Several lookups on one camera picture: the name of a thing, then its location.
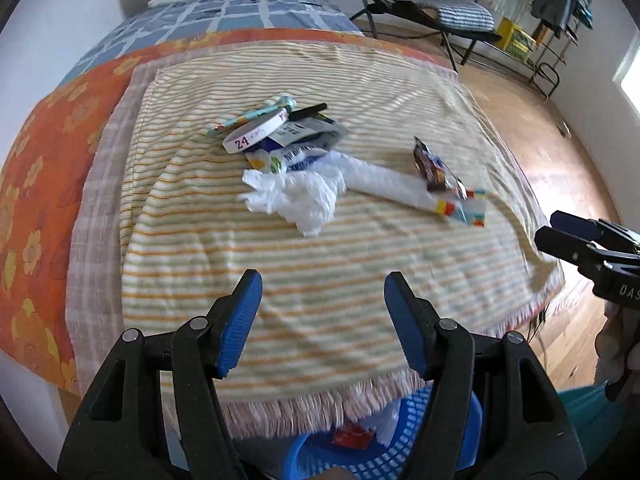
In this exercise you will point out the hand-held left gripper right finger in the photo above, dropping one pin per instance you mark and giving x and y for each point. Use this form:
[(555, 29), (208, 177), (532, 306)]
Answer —
[(405, 320)]

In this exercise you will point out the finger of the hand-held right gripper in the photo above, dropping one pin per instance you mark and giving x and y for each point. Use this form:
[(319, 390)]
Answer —
[(560, 242), (575, 224)]

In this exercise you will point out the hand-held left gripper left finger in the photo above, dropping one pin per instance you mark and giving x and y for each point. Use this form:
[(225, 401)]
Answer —
[(240, 325)]

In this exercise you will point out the blue plastic wastebasket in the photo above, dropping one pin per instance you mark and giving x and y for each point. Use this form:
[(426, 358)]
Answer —
[(430, 435)]

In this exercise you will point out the red wrapper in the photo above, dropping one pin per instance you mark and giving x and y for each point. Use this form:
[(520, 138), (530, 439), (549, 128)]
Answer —
[(352, 435)]

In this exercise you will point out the white plastic wrapper colourful end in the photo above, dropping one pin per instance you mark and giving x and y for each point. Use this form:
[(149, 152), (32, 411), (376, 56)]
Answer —
[(385, 182)]

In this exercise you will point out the white tissue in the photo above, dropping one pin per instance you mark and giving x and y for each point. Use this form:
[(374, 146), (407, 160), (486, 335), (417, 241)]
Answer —
[(300, 195)]

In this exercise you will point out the dark snack wrapper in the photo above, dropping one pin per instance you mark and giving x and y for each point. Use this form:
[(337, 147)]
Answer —
[(432, 167)]

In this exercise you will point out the blue and white foil package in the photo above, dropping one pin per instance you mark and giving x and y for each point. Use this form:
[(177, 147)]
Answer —
[(292, 157)]

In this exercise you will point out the clear packet with barcode label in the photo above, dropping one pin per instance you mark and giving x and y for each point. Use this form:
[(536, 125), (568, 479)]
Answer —
[(310, 132)]

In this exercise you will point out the teal patterned pen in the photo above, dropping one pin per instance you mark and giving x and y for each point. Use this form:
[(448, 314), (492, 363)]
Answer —
[(250, 116)]

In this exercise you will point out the black marker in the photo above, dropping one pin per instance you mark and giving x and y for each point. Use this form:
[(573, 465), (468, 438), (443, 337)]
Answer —
[(307, 111)]

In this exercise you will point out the person's right hand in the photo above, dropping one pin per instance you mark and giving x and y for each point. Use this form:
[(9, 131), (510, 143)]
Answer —
[(612, 345)]

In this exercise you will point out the person's teal clothing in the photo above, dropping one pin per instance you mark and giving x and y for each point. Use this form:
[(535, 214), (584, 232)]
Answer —
[(585, 402)]

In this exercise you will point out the metal drying rack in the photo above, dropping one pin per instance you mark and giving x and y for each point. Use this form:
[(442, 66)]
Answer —
[(545, 67)]

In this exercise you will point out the window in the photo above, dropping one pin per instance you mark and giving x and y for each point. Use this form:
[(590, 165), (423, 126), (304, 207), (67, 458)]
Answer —
[(632, 70)]

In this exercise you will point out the yellow plastic crate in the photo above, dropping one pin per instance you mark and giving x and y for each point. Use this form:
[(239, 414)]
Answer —
[(515, 40)]

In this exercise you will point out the checkered seat cushion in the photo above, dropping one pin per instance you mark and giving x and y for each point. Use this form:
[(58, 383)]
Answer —
[(455, 10)]

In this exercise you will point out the orange floral bedsheet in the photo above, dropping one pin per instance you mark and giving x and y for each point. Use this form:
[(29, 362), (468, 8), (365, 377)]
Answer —
[(45, 170)]

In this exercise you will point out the blue checkered bedsheet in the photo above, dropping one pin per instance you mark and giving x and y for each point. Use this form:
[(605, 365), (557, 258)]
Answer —
[(210, 15)]

